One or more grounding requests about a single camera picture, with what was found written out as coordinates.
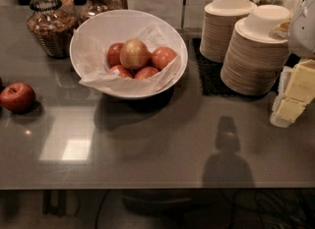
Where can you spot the red apple back left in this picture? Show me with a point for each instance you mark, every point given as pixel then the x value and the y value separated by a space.
pixel 113 54

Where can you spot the paper bowl stack back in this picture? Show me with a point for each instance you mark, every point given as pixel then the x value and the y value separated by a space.
pixel 220 16

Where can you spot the paper bowl stack front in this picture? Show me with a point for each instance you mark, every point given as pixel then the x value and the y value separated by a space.
pixel 254 60

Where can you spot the white ceramic bowl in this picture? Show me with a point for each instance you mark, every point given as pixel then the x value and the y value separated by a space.
pixel 108 26

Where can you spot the red apple on table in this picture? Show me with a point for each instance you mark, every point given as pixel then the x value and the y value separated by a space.
pixel 17 97

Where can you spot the red apple front middle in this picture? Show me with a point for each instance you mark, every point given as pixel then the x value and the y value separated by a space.
pixel 145 73

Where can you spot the red apple right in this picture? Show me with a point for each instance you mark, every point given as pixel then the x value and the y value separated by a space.
pixel 162 56

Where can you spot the red apple front left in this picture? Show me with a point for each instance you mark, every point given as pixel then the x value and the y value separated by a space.
pixel 119 70

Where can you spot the black mesh mat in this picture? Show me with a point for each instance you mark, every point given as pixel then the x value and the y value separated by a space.
pixel 210 74

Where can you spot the paper bowl stack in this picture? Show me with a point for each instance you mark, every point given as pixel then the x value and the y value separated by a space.
pixel 254 60
pixel 220 16

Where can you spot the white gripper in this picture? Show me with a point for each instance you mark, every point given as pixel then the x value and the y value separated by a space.
pixel 303 33

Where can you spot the yellowish red top apple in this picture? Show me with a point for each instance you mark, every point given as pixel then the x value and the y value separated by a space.
pixel 134 54

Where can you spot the glass cereal jar left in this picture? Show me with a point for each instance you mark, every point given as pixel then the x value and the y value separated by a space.
pixel 52 25

